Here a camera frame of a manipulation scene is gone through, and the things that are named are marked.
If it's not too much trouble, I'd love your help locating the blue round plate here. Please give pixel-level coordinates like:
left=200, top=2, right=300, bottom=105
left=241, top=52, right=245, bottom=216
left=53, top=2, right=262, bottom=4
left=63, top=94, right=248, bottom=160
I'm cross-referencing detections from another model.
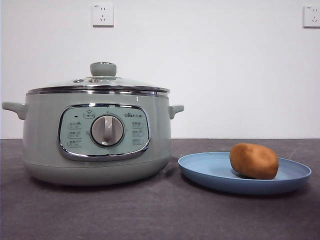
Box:
left=177, top=151, right=313, bottom=196

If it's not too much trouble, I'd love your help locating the glass lid with green knob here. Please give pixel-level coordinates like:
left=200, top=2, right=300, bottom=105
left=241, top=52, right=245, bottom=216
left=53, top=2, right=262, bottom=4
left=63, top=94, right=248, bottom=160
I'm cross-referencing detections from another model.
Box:
left=26, top=60, right=170, bottom=97

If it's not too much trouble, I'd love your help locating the brown potato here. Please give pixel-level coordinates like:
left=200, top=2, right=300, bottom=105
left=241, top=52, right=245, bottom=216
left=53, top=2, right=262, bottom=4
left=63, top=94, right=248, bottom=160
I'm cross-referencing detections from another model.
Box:
left=229, top=142, right=280, bottom=180

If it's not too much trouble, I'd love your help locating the white wall socket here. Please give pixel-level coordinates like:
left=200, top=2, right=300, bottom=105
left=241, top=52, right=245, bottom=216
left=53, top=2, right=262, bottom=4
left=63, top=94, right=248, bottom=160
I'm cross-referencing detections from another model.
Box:
left=92, top=4, right=115, bottom=28
left=302, top=5, right=320, bottom=28

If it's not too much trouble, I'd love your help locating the pale green electric steamer pot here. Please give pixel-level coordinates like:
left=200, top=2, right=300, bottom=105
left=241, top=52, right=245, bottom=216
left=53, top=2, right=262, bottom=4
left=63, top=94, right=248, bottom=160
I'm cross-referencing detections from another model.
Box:
left=1, top=90, right=185, bottom=187

